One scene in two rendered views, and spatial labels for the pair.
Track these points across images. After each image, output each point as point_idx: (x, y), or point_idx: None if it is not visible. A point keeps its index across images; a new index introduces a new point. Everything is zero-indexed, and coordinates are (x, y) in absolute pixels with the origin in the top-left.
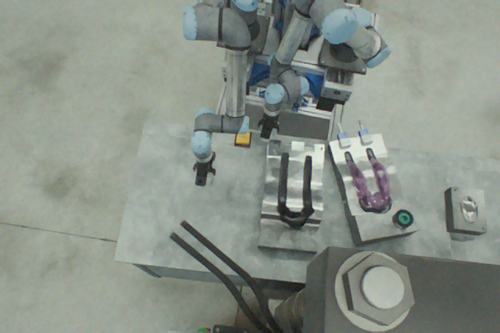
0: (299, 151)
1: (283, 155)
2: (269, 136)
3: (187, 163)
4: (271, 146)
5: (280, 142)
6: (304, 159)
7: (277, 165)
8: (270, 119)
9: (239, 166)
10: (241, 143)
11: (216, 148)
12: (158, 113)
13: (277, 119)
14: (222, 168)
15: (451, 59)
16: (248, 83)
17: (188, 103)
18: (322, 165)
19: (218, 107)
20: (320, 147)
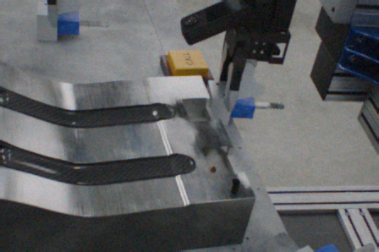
0: (196, 139)
1: (162, 108)
2: (190, 29)
3: (82, 8)
4: (178, 81)
5: (202, 97)
6: (172, 154)
7: (124, 101)
8: (235, 4)
9: (107, 78)
10: (171, 63)
11: (139, 40)
12: (246, 144)
13: (250, 33)
14: (90, 52)
15: None
16: (339, 50)
17: (293, 180)
18: (174, 204)
19: (303, 189)
20: (241, 189)
